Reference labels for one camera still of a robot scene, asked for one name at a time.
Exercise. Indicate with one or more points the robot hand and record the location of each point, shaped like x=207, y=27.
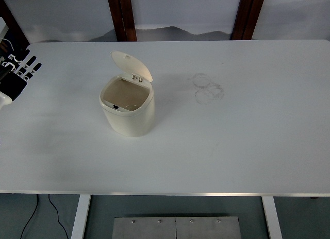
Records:
x=11, y=85

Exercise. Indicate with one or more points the cream trash bin with lid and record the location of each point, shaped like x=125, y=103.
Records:
x=131, y=123

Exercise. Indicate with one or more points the grey metal plate with screws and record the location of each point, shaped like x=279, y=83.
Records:
x=154, y=230

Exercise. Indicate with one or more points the white table leg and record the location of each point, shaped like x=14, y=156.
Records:
x=272, y=218
x=80, y=218

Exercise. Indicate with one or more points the landscape painted screen panel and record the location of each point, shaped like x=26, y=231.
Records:
x=185, y=12
x=296, y=15
x=64, y=15

